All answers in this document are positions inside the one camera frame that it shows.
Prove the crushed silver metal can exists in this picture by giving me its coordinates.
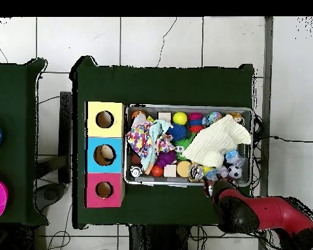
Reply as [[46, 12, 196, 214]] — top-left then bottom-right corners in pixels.
[[188, 163, 205, 182]]

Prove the black stand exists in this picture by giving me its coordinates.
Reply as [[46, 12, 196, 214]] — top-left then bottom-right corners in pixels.
[[35, 90, 73, 212]]

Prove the globe print ball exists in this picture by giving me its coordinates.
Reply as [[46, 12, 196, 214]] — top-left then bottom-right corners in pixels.
[[201, 111, 223, 126]]

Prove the colourful spotted cloth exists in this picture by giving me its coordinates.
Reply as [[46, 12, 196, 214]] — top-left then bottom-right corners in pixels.
[[126, 120, 153, 160]]

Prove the blue spiky ball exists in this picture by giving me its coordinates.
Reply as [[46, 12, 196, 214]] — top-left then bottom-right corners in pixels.
[[166, 123, 188, 143]]

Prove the cream knitted cloth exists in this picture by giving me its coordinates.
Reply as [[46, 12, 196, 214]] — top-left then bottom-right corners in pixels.
[[181, 114, 252, 169]]

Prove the shallow clear mesh bin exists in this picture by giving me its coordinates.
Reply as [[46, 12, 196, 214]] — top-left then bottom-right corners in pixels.
[[123, 104, 254, 188]]

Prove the yellow ball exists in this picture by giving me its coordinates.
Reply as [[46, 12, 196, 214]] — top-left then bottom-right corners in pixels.
[[172, 111, 188, 126]]

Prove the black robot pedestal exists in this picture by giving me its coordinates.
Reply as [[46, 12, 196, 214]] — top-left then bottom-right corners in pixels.
[[128, 225, 191, 250]]

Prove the light teal cloth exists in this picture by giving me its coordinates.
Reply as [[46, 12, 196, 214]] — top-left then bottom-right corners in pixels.
[[140, 118, 174, 171]]

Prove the wooden box with three holes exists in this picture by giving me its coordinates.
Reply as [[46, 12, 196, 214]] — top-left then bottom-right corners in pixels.
[[84, 101, 126, 208]]

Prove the black floor cable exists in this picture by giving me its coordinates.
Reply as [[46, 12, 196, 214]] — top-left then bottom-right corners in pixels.
[[252, 134, 313, 143]]

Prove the dark green table cloth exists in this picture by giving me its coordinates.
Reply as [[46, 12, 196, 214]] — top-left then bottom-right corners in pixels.
[[0, 58, 50, 227], [69, 55, 255, 230]]

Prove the black and white soccer ball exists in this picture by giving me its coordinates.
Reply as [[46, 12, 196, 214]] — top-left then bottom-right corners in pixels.
[[227, 164, 243, 180]]

